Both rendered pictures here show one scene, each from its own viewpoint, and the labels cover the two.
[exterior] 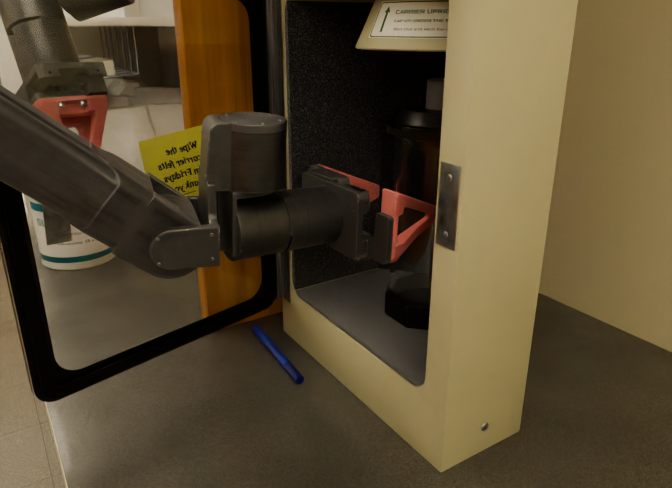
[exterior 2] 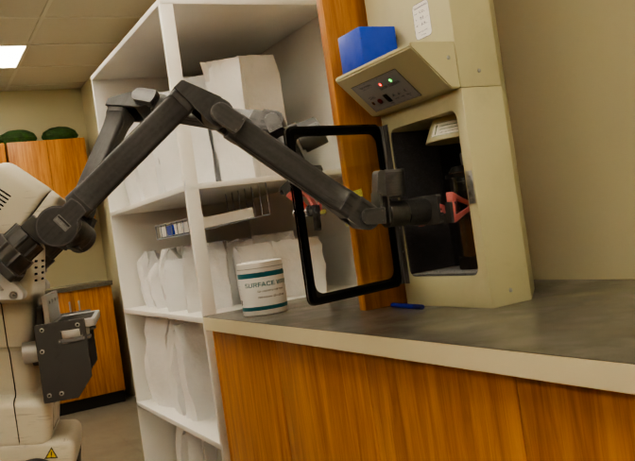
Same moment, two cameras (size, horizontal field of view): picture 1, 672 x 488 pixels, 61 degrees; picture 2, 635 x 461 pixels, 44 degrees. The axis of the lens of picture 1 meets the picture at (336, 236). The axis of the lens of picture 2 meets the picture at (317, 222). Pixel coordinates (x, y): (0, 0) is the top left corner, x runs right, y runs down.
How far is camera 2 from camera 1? 127 cm
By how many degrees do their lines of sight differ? 21
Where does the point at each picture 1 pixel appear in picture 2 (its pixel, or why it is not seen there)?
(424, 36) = (452, 132)
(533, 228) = (509, 196)
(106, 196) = (346, 196)
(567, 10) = (501, 113)
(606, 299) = (594, 269)
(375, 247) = (447, 217)
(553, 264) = (565, 262)
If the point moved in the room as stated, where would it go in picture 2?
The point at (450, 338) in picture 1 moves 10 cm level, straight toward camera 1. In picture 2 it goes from (482, 240) to (477, 243)
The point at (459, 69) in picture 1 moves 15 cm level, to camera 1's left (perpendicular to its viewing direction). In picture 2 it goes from (464, 137) to (393, 147)
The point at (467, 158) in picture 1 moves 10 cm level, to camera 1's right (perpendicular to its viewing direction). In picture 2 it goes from (472, 166) to (521, 160)
